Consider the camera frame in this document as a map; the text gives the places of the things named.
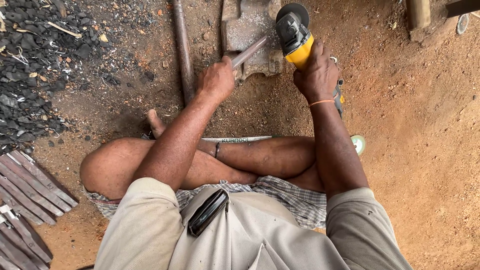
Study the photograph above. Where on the grey metal bar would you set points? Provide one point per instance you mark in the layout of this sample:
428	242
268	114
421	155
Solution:
248	52

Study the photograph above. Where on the black ankle thread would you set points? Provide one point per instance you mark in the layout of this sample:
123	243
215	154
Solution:
216	149

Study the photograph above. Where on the round metal disc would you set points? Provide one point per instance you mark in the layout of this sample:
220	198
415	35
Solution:
462	23

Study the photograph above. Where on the person's left hand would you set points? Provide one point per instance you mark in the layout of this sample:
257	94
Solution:
215	79

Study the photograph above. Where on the heap of black charcoal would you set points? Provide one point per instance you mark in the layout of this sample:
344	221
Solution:
41	67

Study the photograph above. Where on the white printed sack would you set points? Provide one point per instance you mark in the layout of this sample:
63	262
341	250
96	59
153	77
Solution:
240	139

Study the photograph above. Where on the black phone in shirt pocket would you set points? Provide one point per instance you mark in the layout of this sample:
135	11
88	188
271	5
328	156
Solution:
208	212

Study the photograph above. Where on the pile of flat metal bars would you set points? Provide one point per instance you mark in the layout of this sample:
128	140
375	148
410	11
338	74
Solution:
26	210

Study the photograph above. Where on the grey iron anvil block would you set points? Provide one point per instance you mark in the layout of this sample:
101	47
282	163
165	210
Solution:
247	35

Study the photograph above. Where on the person's left fingers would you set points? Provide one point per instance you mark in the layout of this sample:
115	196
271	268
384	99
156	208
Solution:
229	67

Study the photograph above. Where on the yellow black angle grinder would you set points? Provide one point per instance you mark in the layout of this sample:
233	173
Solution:
296	41

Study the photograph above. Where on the orange wrist thread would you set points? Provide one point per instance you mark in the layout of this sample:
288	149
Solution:
321	101

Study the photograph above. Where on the wooden post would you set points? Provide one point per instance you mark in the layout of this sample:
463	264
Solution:
418	14

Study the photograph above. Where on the long rusty metal pipe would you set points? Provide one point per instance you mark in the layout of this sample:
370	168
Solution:
184	52

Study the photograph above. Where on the person's right fingers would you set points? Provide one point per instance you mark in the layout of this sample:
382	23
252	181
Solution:
317	50

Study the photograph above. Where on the person's right hand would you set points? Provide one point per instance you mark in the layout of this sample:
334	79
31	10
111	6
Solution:
317	75

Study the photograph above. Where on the green grinding disc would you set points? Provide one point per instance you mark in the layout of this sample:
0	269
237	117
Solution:
358	144

